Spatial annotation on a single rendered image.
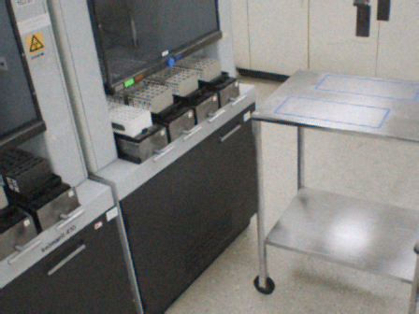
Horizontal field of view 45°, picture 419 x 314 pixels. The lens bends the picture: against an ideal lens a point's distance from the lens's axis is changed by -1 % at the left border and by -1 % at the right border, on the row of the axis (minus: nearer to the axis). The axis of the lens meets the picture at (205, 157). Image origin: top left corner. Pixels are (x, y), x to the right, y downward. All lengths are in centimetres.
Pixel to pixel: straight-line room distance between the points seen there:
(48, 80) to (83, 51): 15
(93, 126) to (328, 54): 253
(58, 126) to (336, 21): 261
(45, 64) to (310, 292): 138
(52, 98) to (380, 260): 124
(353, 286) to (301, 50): 216
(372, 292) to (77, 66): 144
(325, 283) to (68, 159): 121
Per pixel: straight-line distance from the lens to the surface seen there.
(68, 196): 145
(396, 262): 193
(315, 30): 382
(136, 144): 161
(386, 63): 370
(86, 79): 153
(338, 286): 221
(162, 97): 177
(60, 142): 151
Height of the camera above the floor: 154
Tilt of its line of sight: 30 degrees down
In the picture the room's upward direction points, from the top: 6 degrees counter-clockwise
